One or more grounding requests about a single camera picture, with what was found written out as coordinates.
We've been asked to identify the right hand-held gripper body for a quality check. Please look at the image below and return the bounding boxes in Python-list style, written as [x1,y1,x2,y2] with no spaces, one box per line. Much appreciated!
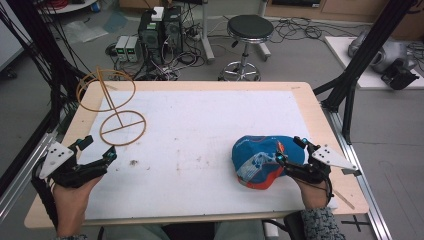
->
[285,143,359,185]

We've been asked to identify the black computer tower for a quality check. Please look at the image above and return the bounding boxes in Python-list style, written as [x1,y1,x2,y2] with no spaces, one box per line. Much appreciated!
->
[162,5,184,56]
[137,9,165,66]

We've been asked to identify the white table leg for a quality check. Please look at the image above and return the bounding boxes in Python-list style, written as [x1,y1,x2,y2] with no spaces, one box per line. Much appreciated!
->
[199,0,216,65]

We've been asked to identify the black gripper strap cable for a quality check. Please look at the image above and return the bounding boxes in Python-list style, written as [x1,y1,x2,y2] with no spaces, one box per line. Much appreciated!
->
[30,159,60,232]

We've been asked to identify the small white box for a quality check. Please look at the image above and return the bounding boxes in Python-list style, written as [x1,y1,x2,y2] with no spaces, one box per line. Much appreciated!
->
[151,6,165,23]

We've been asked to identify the person's left hand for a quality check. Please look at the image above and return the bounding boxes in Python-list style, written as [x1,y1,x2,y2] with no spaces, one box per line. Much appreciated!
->
[52,175,104,237]

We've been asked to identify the grey power supply unit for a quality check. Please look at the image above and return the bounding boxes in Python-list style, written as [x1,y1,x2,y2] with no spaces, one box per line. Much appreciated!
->
[125,35,140,63]
[114,35,130,63]

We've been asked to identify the thin wooden stick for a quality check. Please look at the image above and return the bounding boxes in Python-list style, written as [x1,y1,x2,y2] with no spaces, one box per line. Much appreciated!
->
[332,189,356,211]

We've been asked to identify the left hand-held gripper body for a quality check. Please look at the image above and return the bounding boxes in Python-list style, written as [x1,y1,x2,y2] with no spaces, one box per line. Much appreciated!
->
[38,141,109,189]

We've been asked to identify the person's right hand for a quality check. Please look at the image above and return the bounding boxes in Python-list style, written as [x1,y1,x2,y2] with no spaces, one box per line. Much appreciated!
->
[294,178,332,211]

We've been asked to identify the black round stool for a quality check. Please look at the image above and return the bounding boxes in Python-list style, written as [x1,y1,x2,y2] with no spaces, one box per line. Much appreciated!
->
[217,14,275,83]

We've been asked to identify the blue and orange cap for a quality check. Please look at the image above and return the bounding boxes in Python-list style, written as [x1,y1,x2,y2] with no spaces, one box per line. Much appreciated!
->
[231,134,308,191]

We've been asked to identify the white floor platform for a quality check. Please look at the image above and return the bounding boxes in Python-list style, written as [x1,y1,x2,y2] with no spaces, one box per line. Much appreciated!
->
[324,35,424,91]

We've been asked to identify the black floor cables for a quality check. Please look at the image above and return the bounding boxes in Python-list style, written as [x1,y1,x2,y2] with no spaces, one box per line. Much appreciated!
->
[222,14,364,45]

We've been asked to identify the clear plastic sheet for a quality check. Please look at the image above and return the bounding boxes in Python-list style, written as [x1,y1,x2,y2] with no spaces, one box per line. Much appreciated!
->
[62,19,110,44]

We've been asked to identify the black device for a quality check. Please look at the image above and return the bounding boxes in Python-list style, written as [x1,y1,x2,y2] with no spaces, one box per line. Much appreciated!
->
[380,59,421,91]

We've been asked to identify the grey robot shell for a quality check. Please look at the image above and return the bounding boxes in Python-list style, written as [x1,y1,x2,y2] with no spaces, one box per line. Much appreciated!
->
[347,30,418,75]

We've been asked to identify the aluminium rail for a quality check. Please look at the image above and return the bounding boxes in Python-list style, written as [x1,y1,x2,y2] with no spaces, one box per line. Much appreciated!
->
[321,101,394,240]
[0,131,59,223]

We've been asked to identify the black frame post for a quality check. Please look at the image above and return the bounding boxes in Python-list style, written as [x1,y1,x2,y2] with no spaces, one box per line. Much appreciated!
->
[0,0,88,198]
[312,0,419,145]

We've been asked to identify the round white table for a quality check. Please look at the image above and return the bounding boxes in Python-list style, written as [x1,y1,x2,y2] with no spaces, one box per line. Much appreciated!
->
[37,0,98,15]

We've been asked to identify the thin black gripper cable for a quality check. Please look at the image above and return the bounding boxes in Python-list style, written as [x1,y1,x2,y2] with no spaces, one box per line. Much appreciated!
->
[299,173,335,209]

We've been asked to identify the black chair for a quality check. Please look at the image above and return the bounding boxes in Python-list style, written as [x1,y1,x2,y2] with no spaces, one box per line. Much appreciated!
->
[261,210,309,240]

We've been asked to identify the white table mat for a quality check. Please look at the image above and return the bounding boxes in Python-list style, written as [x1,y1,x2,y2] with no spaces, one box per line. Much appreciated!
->
[84,89,338,222]

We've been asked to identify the wooden ring hat stand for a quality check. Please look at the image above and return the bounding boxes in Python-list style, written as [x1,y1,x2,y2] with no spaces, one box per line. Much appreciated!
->
[75,65,148,148]

